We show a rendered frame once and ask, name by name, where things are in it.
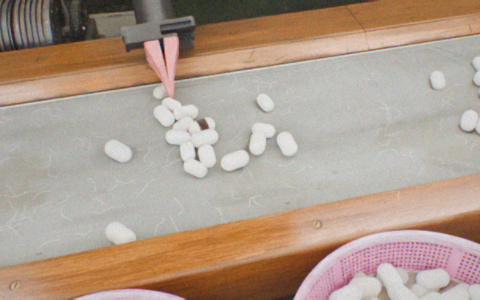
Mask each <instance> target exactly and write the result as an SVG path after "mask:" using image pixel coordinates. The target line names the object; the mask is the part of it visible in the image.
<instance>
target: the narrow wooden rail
mask: <svg viewBox="0 0 480 300"><path fill-rule="evenodd" d="M405 230H412V231H426V232H434V233H442V234H447V235H450V236H454V237H460V238H463V239H466V240H470V241H472V242H475V243H478V244H480V172H479V173H474V174H473V175H466V176H461V177H457V178H453V179H445V180H440V181H436V182H432V183H424V184H420V185H416V186H411V187H403V188H399V189H395V190H388V191H383V192H378V193H373V194H366V195H362V196H358V197H353V198H349V199H345V200H341V201H337V202H329V203H325V204H320V205H316V206H309V207H304V208H300V209H295V210H287V211H283V212H278V213H271V214H267V215H263V216H258V217H250V218H246V219H242V220H238V221H230V222H225V223H221V225H213V226H209V227H204V228H200V229H192V230H188V231H184V232H179V233H172V234H167V235H163V236H159V237H151V238H147V239H143V240H135V241H130V242H125V243H121V244H114V245H110V246H105V247H100V248H97V249H93V250H89V251H85V252H76V253H72V254H68V255H64V256H56V257H51V258H47V259H42V260H34V261H30V262H26V263H19V264H14V265H9V266H5V267H0V300H73V299H76V298H81V296H83V295H88V294H93V293H97V292H102V291H106V290H122V289H141V290H154V291H160V292H163V293H168V294H173V295H175V296H179V297H180V298H183V299H185V300H291V299H294V297H295V295H296V293H297V292H298V289H299V287H300V286H301V284H302V283H303V281H304V280H305V278H307V277H308V276H309V274H310V272H311V271H312V270H313V269H314V268H315V267H316V266H317V265H318V264H319V263H320V262H321V261H322V260H323V259H324V258H325V257H327V256H328V255H330V254H332V253H334V251H336V250H338V249H339V248H340V247H342V246H343V245H345V244H347V243H349V242H352V241H354V240H358V239H359V238H362V237H367V236H370V235H373V234H376V233H385V232H393V231H405Z"/></svg>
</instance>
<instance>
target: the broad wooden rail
mask: <svg viewBox="0 0 480 300"><path fill-rule="evenodd" d="M476 35H480V0H381V1H374V2H369V3H363V4H357V5H350V6H339V7H333V8H326V9H320V10H309V11H302V12H297V13H285V14H279V15H273V16H266V17H255V18H249V19H243V20H237V21H225V22H219V23H213V24H206V25H201V26H195V30H194V50H192V51H188V52H179V57H178V62H177V65H176V69H175V77H174V81H179V80H185V79H195V78H201V77H206V76H212V75H222V73H227V72H234V71H243V70H249V69H254V68H261V67H270V66H276V65H281V64H288V63H297V62H302V61H309V60H318V59H324V58H329V57H336V56H346V55H351V54H357V53H363V52H373V50H378V49H384V48H394V47H400V46H406V45H411V44H421V43H428V42H433V41H438V40H448V39H454V38H460V37H469V36H476ZM158 83H163V82H162V80H161V79H160V77H159V76H158V75H157V74H156V72H155V71H154V70H153V68H152V67H151V65H150V64H149V62H148V61H147V57H146V53H145V48H137V49H131V51H130V52H126V51H125V43H124V41H123V40H122V37H111V38H105V39H98V40H88V41H80V42H75V43H69V44H57V45H51V46H44V47H39V48H27V49H21V50H15V51H8V52H2V53H0V108H1V107H7V106H17V105H23V104H28V103H34V102H44V101H49V99H55V98H66V97H71V96H76V95H82V94H93V93H98V92H103V91H110V90H120V89H125V88H130V87H141V86H147V85H152V84H158Z"/></svg>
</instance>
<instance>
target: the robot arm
mask: <svg viewBox="0 0 480 300"><path fill-rule="evenodd" d="M132 7H133V12H135V16H136V23H137V25H131V26H128V25H126V27H122V28H121V36H122V40H123V41H124V43H125V51H126V52H130V51H131V49H137V48H145V53H146V57H147V61H148V62H149V64H150V65H151V67H152V68H153V70H154V71H155V72H156V74H157V75H158V76H159V77H160V79H161V80H162V82H163V85H164V87H165V89H166V91H167V94H168V96H169V98H173V97H174V77H175V69H176V65H177V62H178V57H179V52H188V51H192V50H194V30H195V21H194V17H193V16H189V17H179V18H176V17H175V10H174V6H173V2H172V0H132ZM164 55H165V58H166V64H167V70H166V67H165V63H164V60H163V56H164ZM167 76H168V77H167Z"/></svg>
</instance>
